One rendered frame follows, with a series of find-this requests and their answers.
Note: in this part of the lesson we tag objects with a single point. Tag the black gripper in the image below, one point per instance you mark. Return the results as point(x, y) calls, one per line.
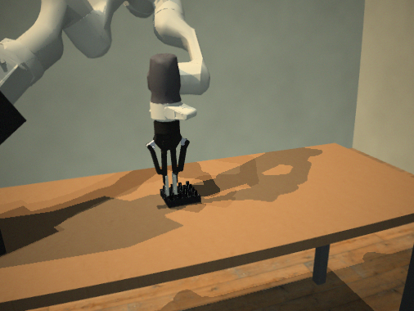
point(165, 141)

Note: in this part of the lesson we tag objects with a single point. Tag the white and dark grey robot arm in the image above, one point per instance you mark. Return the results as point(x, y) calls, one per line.
point(23, 62)

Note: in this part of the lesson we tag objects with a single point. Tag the black knob panel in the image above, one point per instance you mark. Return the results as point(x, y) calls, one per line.
point(187, 194)

